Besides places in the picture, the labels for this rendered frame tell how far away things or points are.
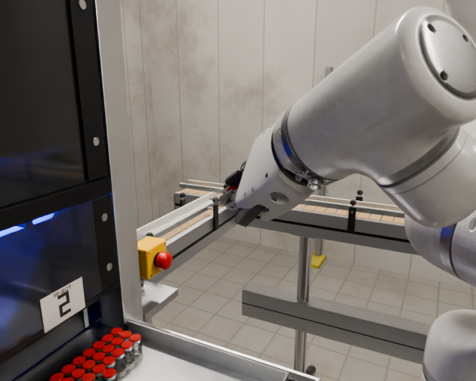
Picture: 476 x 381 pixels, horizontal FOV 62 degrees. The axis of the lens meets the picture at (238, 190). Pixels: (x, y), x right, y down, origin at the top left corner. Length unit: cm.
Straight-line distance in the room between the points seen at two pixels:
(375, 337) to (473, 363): 111
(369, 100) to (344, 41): 272
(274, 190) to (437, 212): 15
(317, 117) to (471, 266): 23
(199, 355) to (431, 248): 48
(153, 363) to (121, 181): 34
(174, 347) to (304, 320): 89
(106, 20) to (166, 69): 291
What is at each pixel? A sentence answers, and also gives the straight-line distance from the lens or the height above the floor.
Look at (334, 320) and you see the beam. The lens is 160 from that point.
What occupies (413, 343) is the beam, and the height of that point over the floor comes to 51.
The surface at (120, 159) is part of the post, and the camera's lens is 78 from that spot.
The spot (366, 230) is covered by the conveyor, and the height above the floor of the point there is 90.
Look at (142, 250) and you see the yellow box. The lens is 89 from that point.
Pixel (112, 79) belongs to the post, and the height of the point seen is 138.
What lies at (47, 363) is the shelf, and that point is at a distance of 87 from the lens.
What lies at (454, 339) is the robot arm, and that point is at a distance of 51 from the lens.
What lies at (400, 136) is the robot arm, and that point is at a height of 135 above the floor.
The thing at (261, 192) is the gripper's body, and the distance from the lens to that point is 40.
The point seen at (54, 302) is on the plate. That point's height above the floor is 103.
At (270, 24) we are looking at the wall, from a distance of 319.
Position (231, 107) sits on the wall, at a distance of 332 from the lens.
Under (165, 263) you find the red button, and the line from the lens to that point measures 89.
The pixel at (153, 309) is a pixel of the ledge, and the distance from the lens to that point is 97.
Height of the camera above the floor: 138
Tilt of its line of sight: 16 degrees down
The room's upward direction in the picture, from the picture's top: straight up
